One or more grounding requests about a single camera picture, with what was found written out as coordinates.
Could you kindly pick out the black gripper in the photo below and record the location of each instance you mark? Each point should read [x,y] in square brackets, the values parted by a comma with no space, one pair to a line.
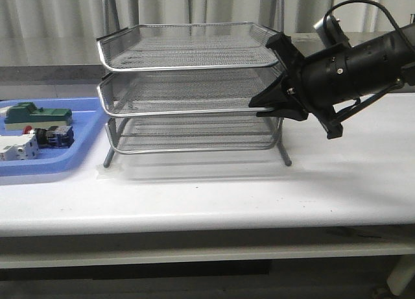
[307,85]

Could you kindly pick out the silver mesh tray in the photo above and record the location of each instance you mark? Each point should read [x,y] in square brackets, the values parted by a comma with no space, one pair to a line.
[204,91]
[166,47]
[152,135]

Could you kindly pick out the red emergency stop button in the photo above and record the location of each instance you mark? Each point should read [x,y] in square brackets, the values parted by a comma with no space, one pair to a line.
[56,137]

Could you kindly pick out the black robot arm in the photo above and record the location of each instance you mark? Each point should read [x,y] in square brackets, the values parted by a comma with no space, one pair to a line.
[375,68]

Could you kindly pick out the clear tape patch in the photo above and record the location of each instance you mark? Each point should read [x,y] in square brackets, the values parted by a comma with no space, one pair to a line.
[114,171]

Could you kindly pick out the blue plastic tray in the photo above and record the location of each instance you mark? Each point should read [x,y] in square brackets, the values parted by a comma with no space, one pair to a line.
[88,120]

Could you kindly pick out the green electrical module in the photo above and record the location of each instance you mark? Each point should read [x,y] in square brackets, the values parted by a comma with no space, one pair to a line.
[25,114]

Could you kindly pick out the dark stone counter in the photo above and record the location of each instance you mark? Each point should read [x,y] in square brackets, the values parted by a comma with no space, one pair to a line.
[50,60]

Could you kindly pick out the white circuit breaker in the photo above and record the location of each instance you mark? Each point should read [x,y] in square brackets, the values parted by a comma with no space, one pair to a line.
[23,147]

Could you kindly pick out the white curtain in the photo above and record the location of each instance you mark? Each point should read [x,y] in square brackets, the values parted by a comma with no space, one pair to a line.
[70,18]

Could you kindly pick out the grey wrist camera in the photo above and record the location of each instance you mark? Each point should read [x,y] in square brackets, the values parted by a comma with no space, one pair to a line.
[330,32]

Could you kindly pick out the grey metal rack frame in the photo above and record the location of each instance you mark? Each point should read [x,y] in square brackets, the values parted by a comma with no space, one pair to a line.
[109,8]

